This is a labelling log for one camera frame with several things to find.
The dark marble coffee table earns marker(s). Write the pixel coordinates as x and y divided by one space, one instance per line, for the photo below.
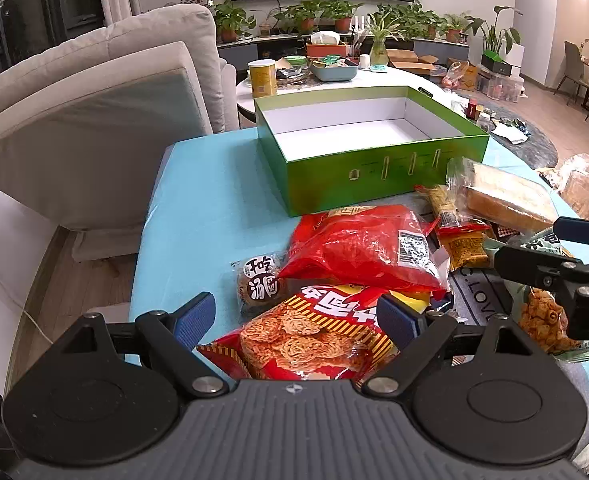
515 133

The bread bag on side table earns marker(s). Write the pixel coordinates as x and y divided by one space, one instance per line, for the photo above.
571 181

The glass vase with plant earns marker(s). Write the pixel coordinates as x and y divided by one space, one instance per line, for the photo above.
382 26

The large red snack bag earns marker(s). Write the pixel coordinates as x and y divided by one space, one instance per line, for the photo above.
374 246

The small yellow snack packet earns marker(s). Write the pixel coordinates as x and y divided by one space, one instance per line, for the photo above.
465 245

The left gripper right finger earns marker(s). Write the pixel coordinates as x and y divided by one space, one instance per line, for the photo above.
419 339

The cardboard box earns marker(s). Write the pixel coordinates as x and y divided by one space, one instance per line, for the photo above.
411 61

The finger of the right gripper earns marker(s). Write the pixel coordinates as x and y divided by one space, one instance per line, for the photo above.
572 229
557 274

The biscuit roll clear pack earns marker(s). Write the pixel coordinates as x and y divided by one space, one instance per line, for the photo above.
442 203

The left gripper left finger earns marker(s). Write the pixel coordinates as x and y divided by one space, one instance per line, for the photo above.
169 341

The blue plastic tray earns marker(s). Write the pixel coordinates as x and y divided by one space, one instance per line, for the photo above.
346 71

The lobster cracker snack bag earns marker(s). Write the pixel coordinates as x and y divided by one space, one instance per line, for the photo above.
322 332

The blue grey table mat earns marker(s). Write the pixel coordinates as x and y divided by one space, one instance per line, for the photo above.
493 405

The orange tissue box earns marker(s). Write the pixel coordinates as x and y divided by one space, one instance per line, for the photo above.
326 42

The beige sofa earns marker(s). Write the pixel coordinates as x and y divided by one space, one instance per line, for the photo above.
84 126

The sliced bread clear bag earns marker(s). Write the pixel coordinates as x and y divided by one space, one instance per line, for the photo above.
494 195

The green gift box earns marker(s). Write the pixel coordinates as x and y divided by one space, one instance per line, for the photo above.
341 147

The green chips snack bag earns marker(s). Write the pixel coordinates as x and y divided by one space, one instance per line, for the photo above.
536 311

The dining chair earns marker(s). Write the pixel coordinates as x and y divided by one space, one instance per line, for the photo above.
573 71

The yellow cylindrical can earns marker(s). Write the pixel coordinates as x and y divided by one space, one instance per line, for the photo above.
263 78

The round pastry brown label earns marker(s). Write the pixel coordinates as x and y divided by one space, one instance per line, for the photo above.
259 287

